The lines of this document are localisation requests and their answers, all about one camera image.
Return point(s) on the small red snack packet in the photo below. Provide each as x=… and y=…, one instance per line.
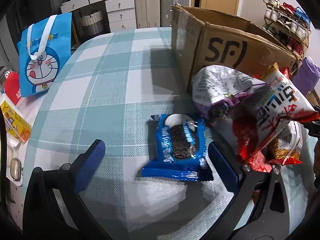
x=258, y=163

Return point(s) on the white drawer desk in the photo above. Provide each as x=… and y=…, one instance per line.
x=120, y=13

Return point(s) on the woven laundry basket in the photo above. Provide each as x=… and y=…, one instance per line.
x=93, y=24

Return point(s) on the blue Oreo cookie packet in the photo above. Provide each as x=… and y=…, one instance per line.
x=180, y=148

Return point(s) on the yellow snack box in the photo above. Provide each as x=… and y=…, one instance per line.
x=16, y=126

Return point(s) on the blue Doraemon tote bag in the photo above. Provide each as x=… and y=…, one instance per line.
x=43, y=50

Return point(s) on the purple plastic bag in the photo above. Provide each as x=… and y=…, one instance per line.
x=307, y=76

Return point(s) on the beige suitcase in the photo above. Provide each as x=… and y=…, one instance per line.
x=147, y=13

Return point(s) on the plaid table cloth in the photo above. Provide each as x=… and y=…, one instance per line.
x=108, y=90

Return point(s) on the white red noodle snack bag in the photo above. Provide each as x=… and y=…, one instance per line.
x=257, y=121

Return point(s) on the SF cardboard box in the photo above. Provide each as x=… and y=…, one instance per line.
x=202, y=37

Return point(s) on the orange stick snack bag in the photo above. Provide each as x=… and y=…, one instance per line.
x=286, y=147

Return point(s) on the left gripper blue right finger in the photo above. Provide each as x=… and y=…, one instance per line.
x=269, y=218

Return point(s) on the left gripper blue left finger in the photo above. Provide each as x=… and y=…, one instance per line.
x=53, y=208

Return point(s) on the purple silver snack bag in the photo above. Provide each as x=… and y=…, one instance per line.
x=216, y=90

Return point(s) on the shoe rack with shoes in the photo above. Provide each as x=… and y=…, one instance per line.
x=289, y=25

